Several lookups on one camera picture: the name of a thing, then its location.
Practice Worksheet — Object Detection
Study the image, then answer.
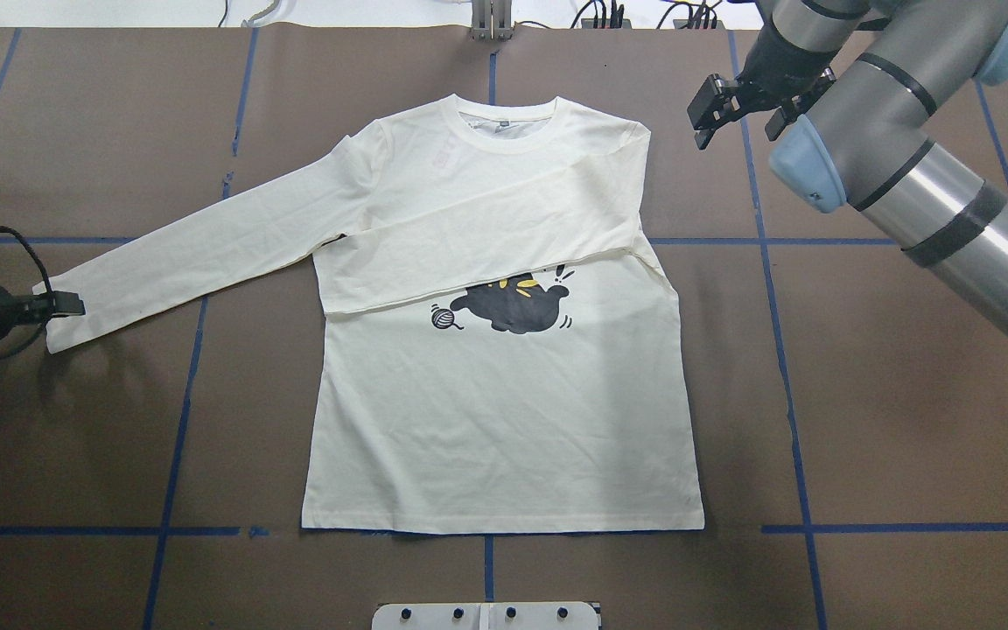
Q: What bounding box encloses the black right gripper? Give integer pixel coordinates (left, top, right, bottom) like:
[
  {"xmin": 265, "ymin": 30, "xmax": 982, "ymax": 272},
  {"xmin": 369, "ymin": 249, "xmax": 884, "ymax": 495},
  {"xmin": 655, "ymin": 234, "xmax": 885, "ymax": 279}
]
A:
[{"xmin": 687, "ymin": 68, "xmax": 837, "ymax": 151}]

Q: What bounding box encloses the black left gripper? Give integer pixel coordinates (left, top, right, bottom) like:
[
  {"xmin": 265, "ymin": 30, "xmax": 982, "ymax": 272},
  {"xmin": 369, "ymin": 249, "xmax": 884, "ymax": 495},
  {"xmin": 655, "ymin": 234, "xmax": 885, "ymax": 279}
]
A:
[{"xmin": 0, "ymin": 292, "xmax": 87, "ymax": 326}]

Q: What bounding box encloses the cream long-sleeve cat t-shirt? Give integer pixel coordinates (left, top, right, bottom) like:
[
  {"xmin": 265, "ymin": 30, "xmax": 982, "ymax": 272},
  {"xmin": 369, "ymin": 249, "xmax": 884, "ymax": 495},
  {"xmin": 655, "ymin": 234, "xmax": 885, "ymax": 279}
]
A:
[{"xmin": 45, "ymin": 94, "xmax": 705, "ymax": 536}]

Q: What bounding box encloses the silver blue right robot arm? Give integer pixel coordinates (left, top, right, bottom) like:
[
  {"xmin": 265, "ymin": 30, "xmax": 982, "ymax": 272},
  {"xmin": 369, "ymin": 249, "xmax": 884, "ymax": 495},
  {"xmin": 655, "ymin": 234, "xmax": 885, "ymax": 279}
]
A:
[{"xmin": 687, "ymin": 1, "xmax": 1008, "ymax": 336}]

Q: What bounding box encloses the black cable hub right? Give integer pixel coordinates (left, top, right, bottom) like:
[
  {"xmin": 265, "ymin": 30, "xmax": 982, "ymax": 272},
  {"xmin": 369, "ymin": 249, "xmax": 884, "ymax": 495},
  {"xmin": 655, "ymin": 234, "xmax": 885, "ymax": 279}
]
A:
[{"xmin": 655, "ymin": 1, "xmax": 725, "ymax": 31}]

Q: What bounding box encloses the black cable hub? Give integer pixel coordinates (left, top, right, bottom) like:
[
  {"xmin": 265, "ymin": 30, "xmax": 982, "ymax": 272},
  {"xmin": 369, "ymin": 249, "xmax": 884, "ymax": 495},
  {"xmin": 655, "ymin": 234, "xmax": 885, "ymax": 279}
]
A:
[
  {"xmin": 655, "ymin": 1, "xmax": 725, "ymax": 31},
  {"xmin": 570, "ymin": 0, "xmax": 627, "ymax": 31}
]

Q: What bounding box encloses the black cable hub left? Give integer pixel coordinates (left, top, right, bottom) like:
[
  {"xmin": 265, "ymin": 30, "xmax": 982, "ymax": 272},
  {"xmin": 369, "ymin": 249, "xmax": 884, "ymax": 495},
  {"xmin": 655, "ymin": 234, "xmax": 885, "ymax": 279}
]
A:
[{"xmin": 570, "ymin": 0, "xmax": 627, "ymax": 31}]

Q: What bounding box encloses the grey aluminium frame post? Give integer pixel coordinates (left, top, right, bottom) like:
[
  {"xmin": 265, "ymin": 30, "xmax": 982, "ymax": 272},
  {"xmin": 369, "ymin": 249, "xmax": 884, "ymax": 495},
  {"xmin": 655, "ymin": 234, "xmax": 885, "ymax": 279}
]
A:
[{"xmin": 471, "ymin": 0, "xmax": 515, "ymax": 41}]

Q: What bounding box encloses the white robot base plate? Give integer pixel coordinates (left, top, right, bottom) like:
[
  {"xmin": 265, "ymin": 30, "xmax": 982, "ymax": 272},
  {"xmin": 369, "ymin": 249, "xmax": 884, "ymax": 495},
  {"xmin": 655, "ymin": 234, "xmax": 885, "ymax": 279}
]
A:
[{"xmin": 371, "ymin": 601, "xmax": 604, "ymax": 629}]

